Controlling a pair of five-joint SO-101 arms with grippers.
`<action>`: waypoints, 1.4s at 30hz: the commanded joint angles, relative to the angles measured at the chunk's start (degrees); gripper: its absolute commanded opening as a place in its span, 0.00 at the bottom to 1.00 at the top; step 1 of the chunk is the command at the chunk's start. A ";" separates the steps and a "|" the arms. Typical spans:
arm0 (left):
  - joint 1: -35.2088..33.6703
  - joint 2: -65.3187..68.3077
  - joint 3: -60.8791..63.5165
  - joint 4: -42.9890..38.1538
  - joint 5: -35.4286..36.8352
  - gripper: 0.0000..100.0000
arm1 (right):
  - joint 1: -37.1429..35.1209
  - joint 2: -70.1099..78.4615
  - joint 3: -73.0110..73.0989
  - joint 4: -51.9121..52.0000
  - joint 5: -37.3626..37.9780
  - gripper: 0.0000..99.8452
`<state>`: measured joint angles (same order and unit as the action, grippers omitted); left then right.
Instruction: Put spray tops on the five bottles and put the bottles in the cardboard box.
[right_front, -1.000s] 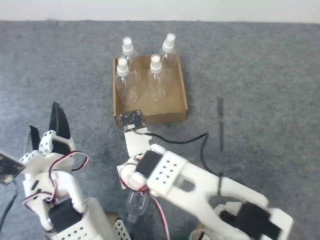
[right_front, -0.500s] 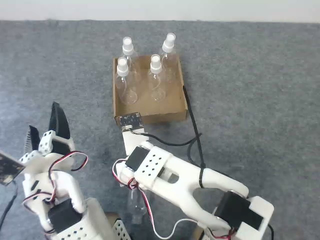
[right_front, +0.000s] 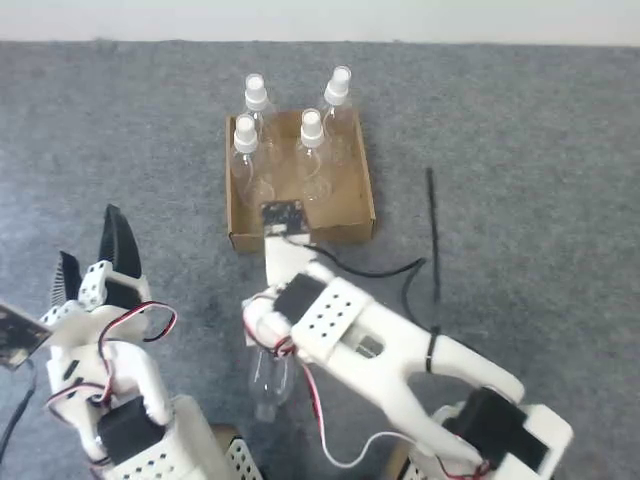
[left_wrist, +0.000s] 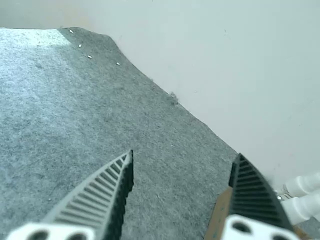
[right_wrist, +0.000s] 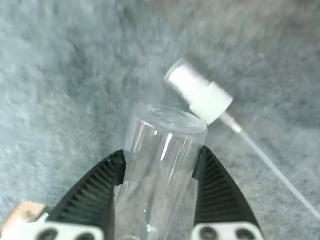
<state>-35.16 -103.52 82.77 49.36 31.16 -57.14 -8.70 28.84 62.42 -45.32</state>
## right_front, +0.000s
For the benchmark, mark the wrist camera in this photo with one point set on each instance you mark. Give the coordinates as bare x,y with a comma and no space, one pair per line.
17,332
285,215

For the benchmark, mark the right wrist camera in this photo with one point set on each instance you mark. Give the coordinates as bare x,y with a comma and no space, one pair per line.
285,215

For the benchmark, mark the clear bottle with spray top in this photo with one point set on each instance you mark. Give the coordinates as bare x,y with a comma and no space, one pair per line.
312,131
256,92
338,90
246,135

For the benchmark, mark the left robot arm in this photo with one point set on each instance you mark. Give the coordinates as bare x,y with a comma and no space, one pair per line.
185,440

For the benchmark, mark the clear bottle without top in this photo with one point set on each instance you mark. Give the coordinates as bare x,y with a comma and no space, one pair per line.
272,385

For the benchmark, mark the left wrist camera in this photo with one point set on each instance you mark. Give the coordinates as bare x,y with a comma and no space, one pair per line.
17,332

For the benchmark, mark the cardboard box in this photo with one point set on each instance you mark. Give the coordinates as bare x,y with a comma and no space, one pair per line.
345,210

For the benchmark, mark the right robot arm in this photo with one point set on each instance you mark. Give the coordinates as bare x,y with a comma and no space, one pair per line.
395,350

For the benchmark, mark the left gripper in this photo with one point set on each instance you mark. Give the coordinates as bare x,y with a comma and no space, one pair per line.
125,365

